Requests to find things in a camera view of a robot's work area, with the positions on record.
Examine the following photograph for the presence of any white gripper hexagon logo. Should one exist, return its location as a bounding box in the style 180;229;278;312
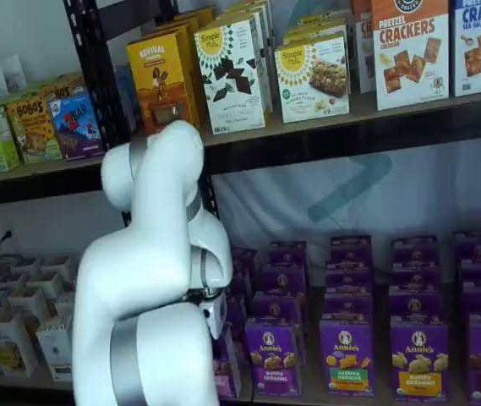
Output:
199;290;229;342

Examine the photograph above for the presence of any purple Annie's box pink patch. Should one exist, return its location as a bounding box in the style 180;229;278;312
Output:
211;322;242;401
224;294;249;332
230;269;254;298
230;247;260;277

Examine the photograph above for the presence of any purple Annie's box violet patch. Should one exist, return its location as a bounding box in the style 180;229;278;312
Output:
266;241;308;270
251;290;305;327
244;318;303;398
260;265;308;298

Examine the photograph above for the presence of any purple Annie's box green patch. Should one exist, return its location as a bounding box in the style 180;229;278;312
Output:
325;261;375;295
323;290;375;323
319;318;377;398
329;235;373;266

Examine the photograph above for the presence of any purple Annie's box yellow patch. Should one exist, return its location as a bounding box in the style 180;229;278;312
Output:
391;235;440;266
389;261;443;292
388;287;447;321
390;315;451;403

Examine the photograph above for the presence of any blue Z Bar box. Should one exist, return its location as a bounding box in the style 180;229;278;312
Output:
48;93;106;162

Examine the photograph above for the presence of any Simple Mills sweet thins box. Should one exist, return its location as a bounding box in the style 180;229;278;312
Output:
216;0;276;113
193;18;267;136

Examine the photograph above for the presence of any orange Revival box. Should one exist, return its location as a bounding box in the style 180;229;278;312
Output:
125;30;195;137
154;5;216;128

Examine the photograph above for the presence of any Simple Mills cookie box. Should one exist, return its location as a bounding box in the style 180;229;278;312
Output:
274;36;351;124

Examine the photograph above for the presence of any yellow Bobo's box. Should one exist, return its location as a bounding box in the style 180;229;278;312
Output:
6;98;63;166

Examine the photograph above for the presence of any orange Bobo's box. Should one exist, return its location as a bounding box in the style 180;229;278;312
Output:
38;73;87;103

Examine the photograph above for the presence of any red pretzel crackers box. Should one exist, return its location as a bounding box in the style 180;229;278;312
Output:
351;0;376;95

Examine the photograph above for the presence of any Simple Mills yellow bar box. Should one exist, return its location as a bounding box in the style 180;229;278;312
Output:
281;15;349;44

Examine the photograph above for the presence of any pretzel crackers cheddar box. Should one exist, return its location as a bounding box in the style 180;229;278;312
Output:
370;0;451;112

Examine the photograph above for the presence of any white carton dot logo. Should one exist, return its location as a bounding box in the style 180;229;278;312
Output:
36;311;75;370

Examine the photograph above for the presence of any white carton yellow picture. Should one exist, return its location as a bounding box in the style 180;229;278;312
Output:
0;310;41;378

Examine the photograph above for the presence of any white backdrop sheet teal mark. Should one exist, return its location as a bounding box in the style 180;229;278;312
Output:
212;134;481;297

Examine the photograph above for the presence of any black wall plug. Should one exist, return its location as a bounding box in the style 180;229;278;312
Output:
0;229;16;260

